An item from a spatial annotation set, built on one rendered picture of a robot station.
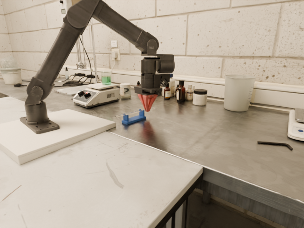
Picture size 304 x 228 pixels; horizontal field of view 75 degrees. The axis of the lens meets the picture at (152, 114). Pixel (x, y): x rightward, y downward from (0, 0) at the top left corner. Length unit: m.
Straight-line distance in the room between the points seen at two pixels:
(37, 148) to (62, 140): 0.07
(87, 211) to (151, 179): 0.14
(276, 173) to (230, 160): 0.10
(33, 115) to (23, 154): 0.21
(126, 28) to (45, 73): 0.30
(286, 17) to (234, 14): 0.22
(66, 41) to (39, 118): 0.26
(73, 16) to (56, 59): 0.15
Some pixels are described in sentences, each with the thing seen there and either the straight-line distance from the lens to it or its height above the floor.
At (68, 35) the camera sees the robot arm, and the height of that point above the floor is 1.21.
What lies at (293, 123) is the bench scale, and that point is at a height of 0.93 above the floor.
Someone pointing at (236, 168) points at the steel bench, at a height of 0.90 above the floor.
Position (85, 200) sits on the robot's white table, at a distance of 0.42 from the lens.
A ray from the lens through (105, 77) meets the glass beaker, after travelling 1.03.
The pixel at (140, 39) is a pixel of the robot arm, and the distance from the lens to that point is 0.74.
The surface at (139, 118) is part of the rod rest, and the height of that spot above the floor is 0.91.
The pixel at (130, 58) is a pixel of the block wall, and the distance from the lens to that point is 1.49.
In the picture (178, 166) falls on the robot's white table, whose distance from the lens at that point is 0.49.
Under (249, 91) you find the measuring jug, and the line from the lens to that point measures 0.94.
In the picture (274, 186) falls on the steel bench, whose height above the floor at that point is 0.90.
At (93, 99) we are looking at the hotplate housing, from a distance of 0.98.
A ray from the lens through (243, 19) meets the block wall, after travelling 1.13.
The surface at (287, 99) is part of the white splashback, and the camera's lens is 1.06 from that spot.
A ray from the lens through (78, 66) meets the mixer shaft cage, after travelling 1.39.
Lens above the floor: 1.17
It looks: 18 degrees down
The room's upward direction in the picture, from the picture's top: straight up
